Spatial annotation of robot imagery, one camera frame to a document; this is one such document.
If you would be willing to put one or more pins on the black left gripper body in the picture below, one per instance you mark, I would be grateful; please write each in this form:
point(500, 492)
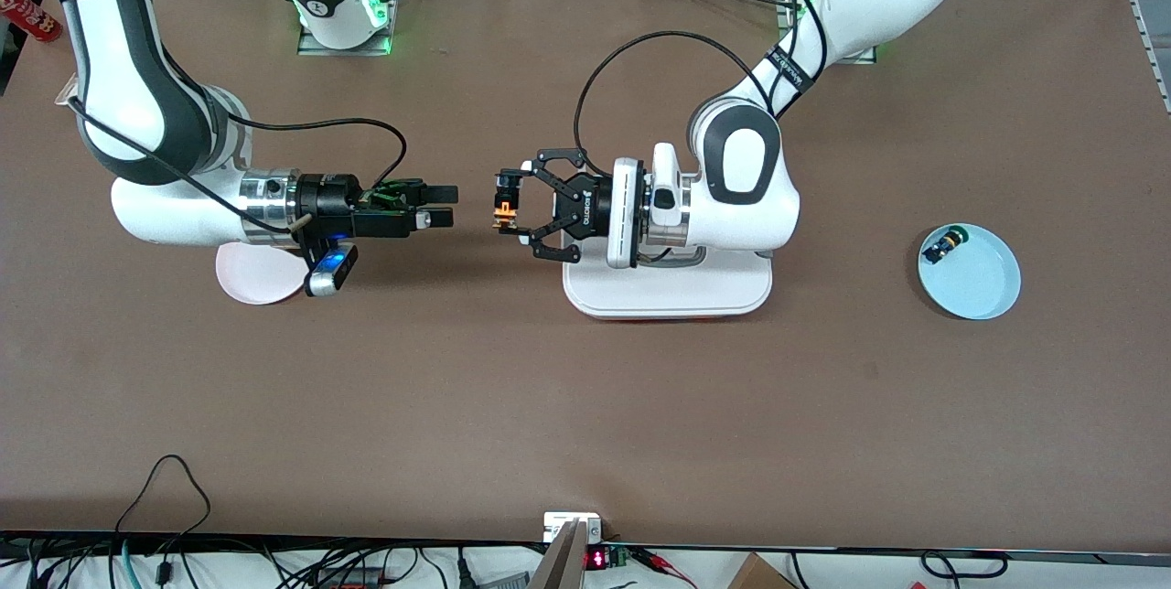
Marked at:
point(585, 209)

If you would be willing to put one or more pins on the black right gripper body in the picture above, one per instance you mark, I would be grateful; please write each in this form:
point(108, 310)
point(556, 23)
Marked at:
point(331, 197)

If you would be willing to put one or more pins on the orange push button switch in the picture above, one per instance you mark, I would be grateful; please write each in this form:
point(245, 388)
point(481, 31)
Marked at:
point(503, 208)

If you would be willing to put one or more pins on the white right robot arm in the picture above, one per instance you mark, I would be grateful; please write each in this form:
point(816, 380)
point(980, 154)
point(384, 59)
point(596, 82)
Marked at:
point(137, 68)

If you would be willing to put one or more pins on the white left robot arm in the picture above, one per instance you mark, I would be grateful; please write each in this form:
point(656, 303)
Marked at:
point(741, 159)

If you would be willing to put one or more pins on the pink round plate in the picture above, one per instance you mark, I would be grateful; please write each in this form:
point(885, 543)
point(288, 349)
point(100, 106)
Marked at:
point(256, 283)

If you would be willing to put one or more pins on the white lunch box grey clips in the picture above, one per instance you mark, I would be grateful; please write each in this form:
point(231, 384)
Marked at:
point(668, 296)

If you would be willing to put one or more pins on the small white electronics box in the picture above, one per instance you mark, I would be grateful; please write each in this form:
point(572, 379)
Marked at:
point(558, 525)

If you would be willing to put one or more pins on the red digit display module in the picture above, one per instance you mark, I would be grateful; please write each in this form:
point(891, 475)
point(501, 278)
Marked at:
point(596, 559)

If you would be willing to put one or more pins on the red labelled bottle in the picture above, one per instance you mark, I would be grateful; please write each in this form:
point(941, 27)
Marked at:
point(27, 13)

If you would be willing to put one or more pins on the small blue black part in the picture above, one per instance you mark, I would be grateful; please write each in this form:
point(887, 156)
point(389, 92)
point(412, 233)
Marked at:
point(942, 248)

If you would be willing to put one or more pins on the brown cardboard box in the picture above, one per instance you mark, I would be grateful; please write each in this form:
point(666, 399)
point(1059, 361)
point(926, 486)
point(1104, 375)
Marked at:
point(759, 575)

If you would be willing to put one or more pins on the light blue round plate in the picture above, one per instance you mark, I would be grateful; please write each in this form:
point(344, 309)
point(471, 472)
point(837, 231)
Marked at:
point(979, 283)

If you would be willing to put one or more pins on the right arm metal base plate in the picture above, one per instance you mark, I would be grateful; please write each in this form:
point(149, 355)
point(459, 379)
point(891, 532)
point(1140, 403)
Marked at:
point(306, 48)

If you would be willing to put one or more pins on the grey wedge post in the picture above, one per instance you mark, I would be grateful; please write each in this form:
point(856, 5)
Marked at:
point(560, 566)

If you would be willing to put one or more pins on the aluminium profile rail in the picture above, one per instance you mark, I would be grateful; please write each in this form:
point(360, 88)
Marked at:
point(1150, 49)

